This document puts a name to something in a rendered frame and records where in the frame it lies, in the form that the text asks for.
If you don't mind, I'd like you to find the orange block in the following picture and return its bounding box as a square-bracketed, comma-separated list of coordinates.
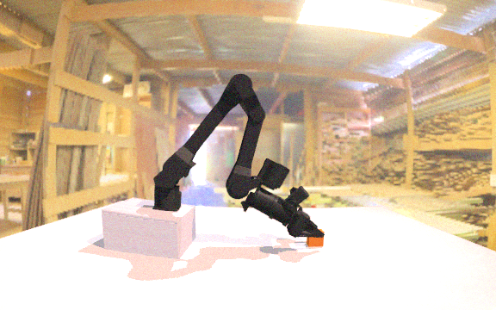
[306, 237, 324, 247]

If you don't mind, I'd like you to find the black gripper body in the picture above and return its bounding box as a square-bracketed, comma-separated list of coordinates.
[265, 195, 309, 238]

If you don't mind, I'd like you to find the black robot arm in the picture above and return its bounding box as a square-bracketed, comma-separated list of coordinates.
[152, 74, 310, 214]

